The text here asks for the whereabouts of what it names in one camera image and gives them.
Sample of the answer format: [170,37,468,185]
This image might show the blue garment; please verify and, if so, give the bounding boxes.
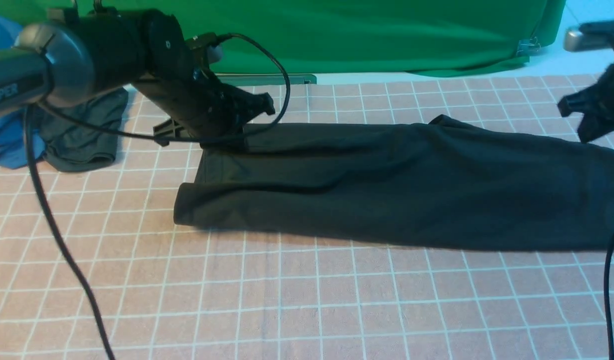
[0,16,46,169]

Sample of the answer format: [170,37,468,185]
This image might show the metal binder clip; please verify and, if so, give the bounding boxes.
[516,36,542,57]

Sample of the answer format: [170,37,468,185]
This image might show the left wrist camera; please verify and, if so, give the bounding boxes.
[185,32,231,65]

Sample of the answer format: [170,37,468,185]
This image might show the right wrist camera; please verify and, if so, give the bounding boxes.
[564,20,614,53]

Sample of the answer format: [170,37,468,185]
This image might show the green metal bar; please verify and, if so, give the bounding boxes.
[218,74,317,87]

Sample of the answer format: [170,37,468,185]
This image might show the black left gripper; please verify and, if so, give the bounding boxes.
[132,75,276,152]

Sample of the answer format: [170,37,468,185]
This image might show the pink checkered tablecloth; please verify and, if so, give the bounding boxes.
[0,74,608,360]

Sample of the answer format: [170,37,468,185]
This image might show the green backdrop cloth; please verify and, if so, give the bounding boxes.
[0,0,565,78]

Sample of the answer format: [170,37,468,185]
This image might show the gray long-sleeved shirt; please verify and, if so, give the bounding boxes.
[173,115,614,252]

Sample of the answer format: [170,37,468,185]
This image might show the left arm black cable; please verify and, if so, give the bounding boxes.
[23,33,291,360]

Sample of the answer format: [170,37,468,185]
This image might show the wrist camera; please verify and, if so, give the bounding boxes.
[564,20,614,53]
[185,32,231,65]

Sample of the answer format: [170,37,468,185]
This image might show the dark gray crumpled garment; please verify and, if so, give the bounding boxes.
[32,88,129,173]

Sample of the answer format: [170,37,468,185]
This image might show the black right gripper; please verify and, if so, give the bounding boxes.
[558,63,614,144]

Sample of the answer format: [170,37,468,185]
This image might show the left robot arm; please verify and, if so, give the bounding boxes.
[0,0,290,149]

